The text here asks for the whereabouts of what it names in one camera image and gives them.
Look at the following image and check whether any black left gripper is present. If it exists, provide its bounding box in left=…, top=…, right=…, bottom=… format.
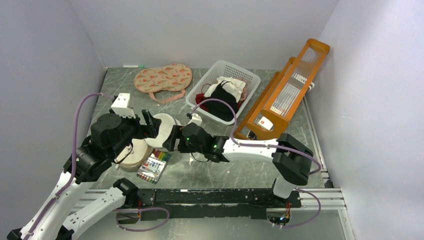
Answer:
left=109, top=107, right=162, bottom=158

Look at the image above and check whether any white mesh laundry bag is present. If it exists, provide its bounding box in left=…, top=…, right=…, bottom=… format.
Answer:
left=144, top=112, right=181, bottom=152

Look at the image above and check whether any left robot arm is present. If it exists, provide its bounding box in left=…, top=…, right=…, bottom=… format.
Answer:
left=6, top=110, right=162, bottom=240

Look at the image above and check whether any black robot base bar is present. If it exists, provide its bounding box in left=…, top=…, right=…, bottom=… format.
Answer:
left=122, top=188, right=302, bottom=221

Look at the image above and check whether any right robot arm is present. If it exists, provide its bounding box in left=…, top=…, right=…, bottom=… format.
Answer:
left=159, top=123, right=314, bottom=207

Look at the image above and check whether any beige round pad stack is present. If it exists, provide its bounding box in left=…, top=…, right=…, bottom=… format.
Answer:
left=115, top=139, right=154, bottom=171

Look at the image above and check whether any colour marker pen pack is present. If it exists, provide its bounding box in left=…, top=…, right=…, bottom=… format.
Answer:
left=136, top=150, right=172, bottom=184

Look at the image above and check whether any tulip patterned pink pad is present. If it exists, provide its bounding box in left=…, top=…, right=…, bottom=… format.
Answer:
left=134, top=63, right=193, bottom=104

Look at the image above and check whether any red garment in basket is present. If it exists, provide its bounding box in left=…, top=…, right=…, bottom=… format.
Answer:
left=195, top=83, right=211, bottom=104

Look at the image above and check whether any white green marker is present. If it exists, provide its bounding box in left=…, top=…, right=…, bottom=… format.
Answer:
left=122, top=65, right=145, bottom=68

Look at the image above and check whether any white garment in basket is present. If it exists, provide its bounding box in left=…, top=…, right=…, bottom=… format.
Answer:
left=203, top=76, right=247, bottom=103

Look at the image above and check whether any white box with red logo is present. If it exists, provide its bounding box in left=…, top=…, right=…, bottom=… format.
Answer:
left=257, top=116, right=274, bottom=131

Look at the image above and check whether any orange wooden rack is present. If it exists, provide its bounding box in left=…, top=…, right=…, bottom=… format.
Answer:
left=233, top=38, right=331, bottom=140

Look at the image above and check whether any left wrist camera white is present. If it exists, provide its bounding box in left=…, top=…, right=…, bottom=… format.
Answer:
left=111, top=93, right=136, bottom=119

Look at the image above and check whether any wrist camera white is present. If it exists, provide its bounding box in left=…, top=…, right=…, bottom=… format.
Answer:
left=186, top=113, right=203, bottom=126
left=111, top=93, right=136, bottom=119

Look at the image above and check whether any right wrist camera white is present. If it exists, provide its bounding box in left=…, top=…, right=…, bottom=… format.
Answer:
left=186, top=113, right=203, bottom=126

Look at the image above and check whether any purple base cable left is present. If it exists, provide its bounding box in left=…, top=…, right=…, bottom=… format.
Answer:
left=114, top=207, right=171, bottom=233

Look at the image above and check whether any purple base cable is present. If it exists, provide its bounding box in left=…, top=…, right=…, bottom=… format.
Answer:
left=271, top=188, right=322, bottom=230
left=114, top=207, right=171, bottom=233

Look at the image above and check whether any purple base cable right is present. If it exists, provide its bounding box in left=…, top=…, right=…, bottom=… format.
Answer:
left=271, top=188, right=322, bottom=230

